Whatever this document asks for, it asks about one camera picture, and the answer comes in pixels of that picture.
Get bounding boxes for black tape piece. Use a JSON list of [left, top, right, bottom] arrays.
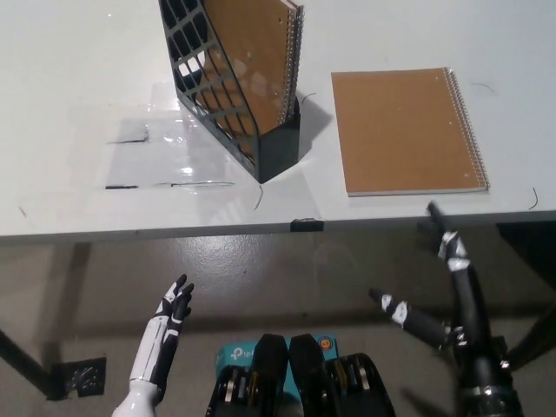
[[290, 216, 326, 233]]

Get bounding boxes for black floor tape patch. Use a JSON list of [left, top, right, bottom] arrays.
[[44, 356, 108, 401]]

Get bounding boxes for brown spiral notebook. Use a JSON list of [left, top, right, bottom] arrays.
[[200, 0, 304, 134], [330, 66, 492, 199]]

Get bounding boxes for black lattice book holder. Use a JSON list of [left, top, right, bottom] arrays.
[[156, 0, 301, 184]]

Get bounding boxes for grey table leg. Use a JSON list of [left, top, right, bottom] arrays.
[[47, 242, 91, 361]]

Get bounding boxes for teal router box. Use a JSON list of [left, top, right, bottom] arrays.
[[215, 333, 338, 392]]

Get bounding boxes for white and black left hand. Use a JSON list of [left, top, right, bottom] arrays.
[[129, 273, 195, 391]]

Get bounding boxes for clear plastic sheet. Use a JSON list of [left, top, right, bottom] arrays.
[[93, 80, 266, 191]]

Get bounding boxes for black and white right hand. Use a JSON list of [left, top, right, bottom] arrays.
[[367, 200, 513, 394]]

